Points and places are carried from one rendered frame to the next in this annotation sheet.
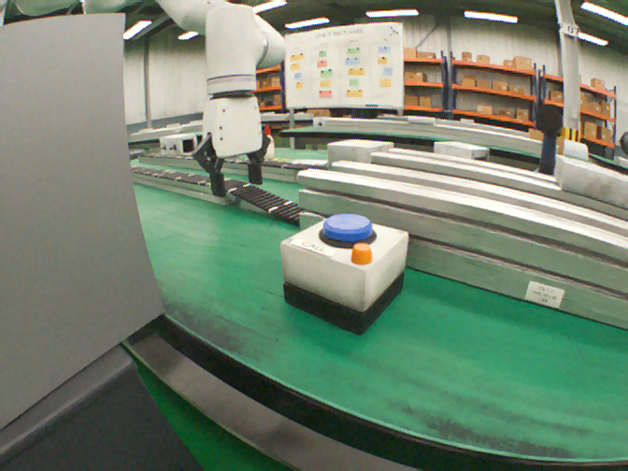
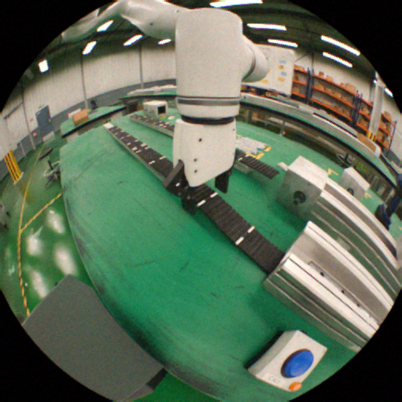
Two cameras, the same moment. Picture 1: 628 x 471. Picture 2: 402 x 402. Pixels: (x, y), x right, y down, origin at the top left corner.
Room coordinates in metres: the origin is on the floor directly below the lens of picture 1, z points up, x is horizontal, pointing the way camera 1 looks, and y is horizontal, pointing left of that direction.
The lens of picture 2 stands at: (0.30, 0.10, 1.03)
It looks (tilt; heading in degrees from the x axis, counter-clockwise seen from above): 45 degrees down; 10
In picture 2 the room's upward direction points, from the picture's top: straight up
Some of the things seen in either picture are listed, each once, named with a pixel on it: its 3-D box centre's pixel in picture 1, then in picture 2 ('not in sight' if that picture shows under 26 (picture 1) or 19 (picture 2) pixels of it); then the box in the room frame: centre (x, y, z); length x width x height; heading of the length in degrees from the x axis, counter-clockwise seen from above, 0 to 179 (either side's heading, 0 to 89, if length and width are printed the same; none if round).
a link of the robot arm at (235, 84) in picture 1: (232, 87); (209, 104); (0.52, 0.13, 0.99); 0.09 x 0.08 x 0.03; 142
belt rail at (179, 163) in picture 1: (191, 162); (163, 127); (0.98, 0.40, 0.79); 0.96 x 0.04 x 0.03; 52
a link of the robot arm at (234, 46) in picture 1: (232, 43); (210, 52); (0.52, 0.13, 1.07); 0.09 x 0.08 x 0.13; 142
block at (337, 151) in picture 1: (358, 168); (301, 188); (0.57, -0.09, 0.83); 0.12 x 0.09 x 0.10; 142
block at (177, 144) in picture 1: (180, 146); (156, 110); (1.26, 0.56, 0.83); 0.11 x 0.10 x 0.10; 142
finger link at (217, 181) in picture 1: (211, 178); (182, 200); (0.48, 0.16, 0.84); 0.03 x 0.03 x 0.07; 52
